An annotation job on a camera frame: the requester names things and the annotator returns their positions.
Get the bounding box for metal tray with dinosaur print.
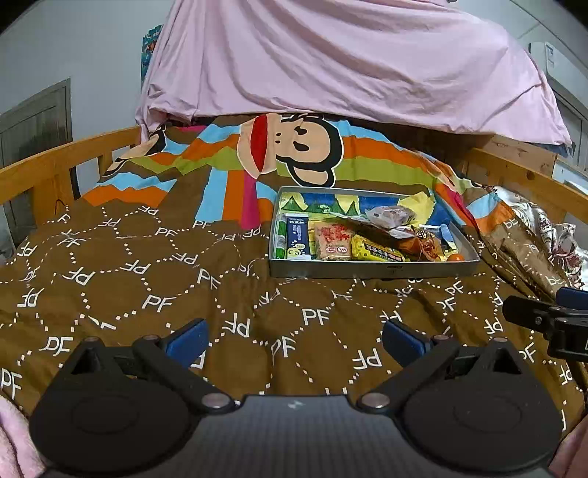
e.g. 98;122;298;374
269;186;481;279

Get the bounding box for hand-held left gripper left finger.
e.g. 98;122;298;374
60;317;237;413

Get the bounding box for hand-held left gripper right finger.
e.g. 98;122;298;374
356;318;536;413

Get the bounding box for rice cracker packet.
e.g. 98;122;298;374
314;222;353;262

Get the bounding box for blue and white snack packet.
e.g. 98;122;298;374
285;213;314;261

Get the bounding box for white cabinet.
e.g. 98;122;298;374
552;154;588;195

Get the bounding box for grey wall panel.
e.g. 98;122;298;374
0;78;73;236

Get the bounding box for green stick snack packet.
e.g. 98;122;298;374
274;220;288;261

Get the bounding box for floral satin quilt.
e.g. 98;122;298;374
487;186;588;291

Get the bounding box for brown snack packet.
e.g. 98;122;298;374
413;227;444;262

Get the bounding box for yellow snack packet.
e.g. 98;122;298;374
351;234;406;263

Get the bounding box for brown monkey printed blanket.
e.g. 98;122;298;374
0;113;588;417

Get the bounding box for orange snack packet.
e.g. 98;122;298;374
395;235;421;262

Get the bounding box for white and green snack packet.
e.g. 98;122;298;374
328;204;419;231

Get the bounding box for white air conditioner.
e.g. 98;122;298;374
527;40;588;95

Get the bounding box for colourful patterned cloth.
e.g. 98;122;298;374
141;24;162;80

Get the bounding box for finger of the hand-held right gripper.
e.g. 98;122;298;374
556;287;588;308
502;296;576;332

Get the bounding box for wooden bed rail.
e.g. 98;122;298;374
466;147;588;227
0;126;144;240

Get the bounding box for pink bed sheet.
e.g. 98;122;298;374
134;0;573;147

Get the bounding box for clear nut bar packet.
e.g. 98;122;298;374
344;221;410;242

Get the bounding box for pink fluffy blanket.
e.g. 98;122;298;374
0;396;43;478

